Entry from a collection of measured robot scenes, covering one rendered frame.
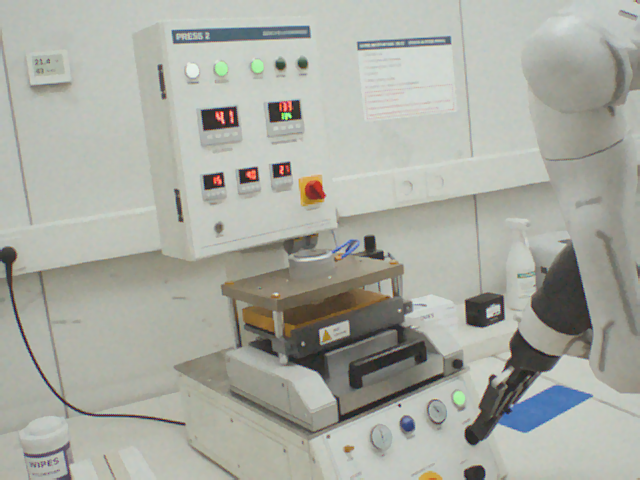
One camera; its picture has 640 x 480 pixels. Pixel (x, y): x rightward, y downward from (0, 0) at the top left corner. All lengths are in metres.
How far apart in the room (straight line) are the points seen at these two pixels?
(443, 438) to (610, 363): 0.38
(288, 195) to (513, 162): 0.94
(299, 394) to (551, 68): 0.59
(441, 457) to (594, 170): 0.55
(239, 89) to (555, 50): 0.71
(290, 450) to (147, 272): 0.76
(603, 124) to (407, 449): 0.59
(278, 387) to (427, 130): 1.09
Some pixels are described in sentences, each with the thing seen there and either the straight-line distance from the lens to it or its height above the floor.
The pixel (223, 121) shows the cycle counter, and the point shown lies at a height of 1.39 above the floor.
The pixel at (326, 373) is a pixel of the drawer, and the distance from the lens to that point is 1.17.
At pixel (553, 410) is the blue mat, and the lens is 1.54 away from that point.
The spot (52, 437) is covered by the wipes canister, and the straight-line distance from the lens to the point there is 1.36.
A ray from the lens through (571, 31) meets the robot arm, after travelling 0.75.
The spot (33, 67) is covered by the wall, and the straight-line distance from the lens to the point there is 1.70.
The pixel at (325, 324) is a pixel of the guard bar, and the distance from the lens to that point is 1.16.
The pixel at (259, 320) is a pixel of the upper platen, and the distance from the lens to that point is 1.24.
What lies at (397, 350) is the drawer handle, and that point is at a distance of 1.15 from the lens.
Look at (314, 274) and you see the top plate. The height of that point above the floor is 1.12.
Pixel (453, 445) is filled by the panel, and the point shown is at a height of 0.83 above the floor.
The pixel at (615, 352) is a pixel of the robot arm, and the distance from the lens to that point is 0.93.
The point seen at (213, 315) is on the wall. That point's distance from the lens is 1.82.
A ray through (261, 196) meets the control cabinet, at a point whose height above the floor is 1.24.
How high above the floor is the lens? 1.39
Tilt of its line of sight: 11 degrees down
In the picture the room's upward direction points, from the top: 6 degrees counter-clockwise
